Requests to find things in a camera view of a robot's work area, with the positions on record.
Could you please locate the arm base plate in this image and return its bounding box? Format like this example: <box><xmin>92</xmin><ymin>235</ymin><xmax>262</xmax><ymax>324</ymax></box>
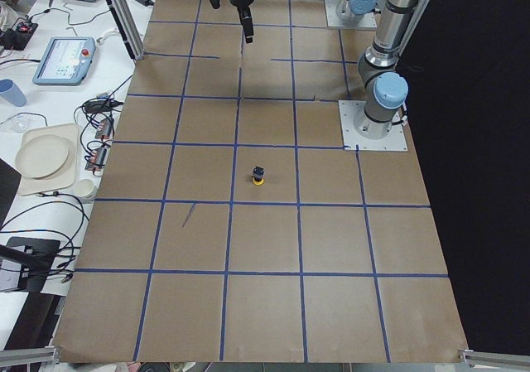
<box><xmin>339</xmin><ymin>100</ymin><xmax>407</xmax><ymax>152</ymax></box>
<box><xmin>325</xmin><ymin>0</ymin><xmax>377</xmax><ymax>31</ymax></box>

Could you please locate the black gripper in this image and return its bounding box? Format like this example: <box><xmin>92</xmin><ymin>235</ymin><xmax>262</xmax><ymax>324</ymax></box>
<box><xmin>229</xmin><ymin>0</ymin><xmax>253</xmax><ymax>43</ymax></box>

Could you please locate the aluminium frame post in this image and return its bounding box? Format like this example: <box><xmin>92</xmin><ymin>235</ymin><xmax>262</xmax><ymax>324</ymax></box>
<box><xmin>105</xmin><ymin>0</ymin><xmax>145</xmax><ymax>60</ymax></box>

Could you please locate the beige tray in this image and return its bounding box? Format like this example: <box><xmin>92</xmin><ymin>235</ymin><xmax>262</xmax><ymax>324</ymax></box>
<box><xmin>18</xmin><ymin>123</ymin><xmax>79</xmax><ymax>196</ymax></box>

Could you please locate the white paper cup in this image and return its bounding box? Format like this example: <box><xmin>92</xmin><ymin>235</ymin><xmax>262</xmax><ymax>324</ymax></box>
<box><xmin>73</xmin><ymin>179</ymin><xmax>98</xmax><ymax>203</ymax></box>

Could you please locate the near teach pendant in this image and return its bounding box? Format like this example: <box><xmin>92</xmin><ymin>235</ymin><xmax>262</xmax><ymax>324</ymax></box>
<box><xmin>32</xmin><ymin>36</ymin><xmax>96</xmax><ymax>85</ymax></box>

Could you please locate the yellow push button switch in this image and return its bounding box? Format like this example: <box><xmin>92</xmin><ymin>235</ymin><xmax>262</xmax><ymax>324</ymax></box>
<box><xmin>252</xmin><ymin>166</ymin><xmax>265</xmax><ymax>186</ymax></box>

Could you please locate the black stand base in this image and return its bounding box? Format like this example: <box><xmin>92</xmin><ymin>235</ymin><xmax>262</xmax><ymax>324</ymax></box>
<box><xmin>1</xmin><ymin>236</ymin><xmax>60</xmax><ymax>292</ymax></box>

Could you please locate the blue plastic cup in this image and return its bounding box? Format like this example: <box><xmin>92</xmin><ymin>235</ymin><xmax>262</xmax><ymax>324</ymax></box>
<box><xmin>0</xmin><ymin>79</ymin><xmax>27</xmax><ymax>107</ymax></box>

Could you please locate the beige plate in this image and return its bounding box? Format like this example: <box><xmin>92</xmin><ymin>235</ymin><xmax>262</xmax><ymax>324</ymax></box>
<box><xmin>15</xmin><ymin>134</ymin><xmax>70</xmax><ymax>178</ymax></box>

